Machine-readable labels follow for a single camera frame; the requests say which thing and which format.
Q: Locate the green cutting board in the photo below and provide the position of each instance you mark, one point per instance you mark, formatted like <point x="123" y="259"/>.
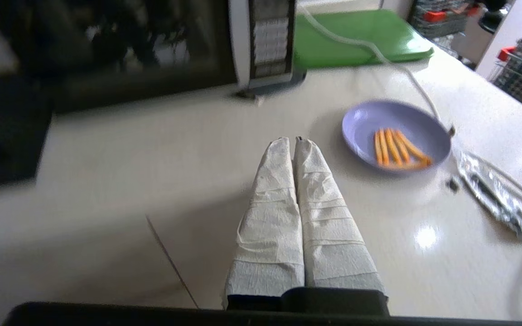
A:
<point x="342" y="40"/>

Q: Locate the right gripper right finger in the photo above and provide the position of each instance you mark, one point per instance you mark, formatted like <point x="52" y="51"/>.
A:
<point x="333" y="226"/>

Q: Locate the black round pan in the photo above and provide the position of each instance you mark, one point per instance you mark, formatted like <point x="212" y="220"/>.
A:
<point x="494" y="11"/>

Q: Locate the black induction cooktop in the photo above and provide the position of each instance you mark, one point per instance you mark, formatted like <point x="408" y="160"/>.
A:
<point x="2" y="136"/>

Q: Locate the silver black microwave oven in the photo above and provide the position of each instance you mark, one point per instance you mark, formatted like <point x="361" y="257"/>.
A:
<point x="270" y="45"/>

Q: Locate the purple plate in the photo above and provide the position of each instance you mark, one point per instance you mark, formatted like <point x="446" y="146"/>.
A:
<point x="360" y="131"/>

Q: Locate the small dark scrap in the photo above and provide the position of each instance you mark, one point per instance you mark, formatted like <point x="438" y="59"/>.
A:
<point x="453" y="184"/>

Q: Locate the beige cabinet front panel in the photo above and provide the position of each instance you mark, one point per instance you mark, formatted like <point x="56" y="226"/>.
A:
<point x="206" y="253"/>

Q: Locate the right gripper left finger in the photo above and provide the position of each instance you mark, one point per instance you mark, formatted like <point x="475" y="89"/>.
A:
<point x="268" y="226"/>

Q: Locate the clear plastic wrapper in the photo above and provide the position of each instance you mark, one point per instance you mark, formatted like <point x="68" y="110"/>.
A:
<point x="496" y="199"/>

